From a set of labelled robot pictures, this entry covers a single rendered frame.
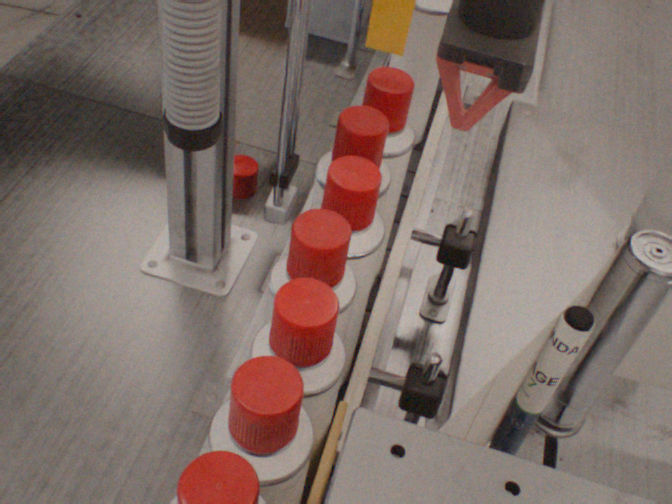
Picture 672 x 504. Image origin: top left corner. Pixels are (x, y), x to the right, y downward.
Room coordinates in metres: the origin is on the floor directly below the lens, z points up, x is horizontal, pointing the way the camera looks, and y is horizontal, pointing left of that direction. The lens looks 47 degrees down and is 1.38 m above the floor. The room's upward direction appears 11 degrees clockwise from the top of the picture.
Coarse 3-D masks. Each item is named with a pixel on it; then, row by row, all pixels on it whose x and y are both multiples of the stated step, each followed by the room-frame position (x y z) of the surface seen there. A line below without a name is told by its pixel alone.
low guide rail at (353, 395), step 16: (432, 128) 0.63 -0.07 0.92; (432, 144) 0.61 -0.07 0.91; (432, 160) 0.58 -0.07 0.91; (416, 176) 0.55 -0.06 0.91; (416, 192) 0.53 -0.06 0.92; (416, 208) 0.51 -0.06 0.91; (400, 224) 0.48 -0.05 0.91; (400, 240) 0.46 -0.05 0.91; (400, 256) 0.45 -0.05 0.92; (384, 272) 0.42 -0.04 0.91; (384, 288) 0.41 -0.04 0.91; (384, 304) 0.39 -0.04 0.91; (384, 320) 0.37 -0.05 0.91; (368, 336) 0.36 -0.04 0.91; (368, 352) 0.34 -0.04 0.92; (368, 368) 0.33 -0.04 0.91; (352, 384) 0.31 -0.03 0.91; (352, 400) 0.30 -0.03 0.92
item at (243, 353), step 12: (372, 60) 0.66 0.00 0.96; (384, 60) 0.67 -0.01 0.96; (360, 84) 0.62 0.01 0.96; (360, 96) 0.59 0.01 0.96; (312, 192) 0.45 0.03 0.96; (288, 240) 0.39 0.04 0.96; (264, 300) 0.33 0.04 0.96; (264, 312) 0.32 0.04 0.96; (252, 324) 0.31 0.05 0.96; (264, 324) 0.31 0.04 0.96; (252, 336) 0.30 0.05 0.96; (240, 348) 0.29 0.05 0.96; (240, 360) 0.28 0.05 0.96; (228, 372) 0.27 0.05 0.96; (228, 384) 0.27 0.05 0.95
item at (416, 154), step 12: (432, 108) 0.72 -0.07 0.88; (432, 120) 0.69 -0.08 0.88; (420, 144) 0.65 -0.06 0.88; (420, 156) 0.63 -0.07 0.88; (408, 168) 0.60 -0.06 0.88; (408, 180) 0.59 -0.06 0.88; (408, 192) 0.57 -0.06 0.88; (396, 216) 0.53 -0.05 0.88; (396, 228) 0.51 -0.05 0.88; (384, 264) 0.47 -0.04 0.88; (372, 300) 0.42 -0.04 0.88; (360, 336) 0.38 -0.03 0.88; (348, 384) 0.33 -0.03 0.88; (336, 408) 0.31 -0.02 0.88
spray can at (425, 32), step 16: (416, 0) 0.64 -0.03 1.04; (432, 0) 0.64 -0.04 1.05; (448, 0) 0.64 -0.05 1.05; (416, 16) 0.63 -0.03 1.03; (432, 16) 0.63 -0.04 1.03; (416, 32) 0.63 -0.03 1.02; (432, 32) 0.63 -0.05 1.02; (416, 48) 0.63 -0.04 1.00; (432, 48) 0.63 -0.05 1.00; (400, 64) 0.64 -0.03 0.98; (416, 64) 0.63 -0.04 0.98; (432, 64) 0.64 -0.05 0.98; (416, 80) 0.63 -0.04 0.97; (432, 80) 0.64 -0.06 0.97; (416, 96) 0.63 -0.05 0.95; (432, 96) 0.65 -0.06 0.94; (416, 112) 0.63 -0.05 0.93; (416, 128) 0.64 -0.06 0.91; (416, 144) 0.64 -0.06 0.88
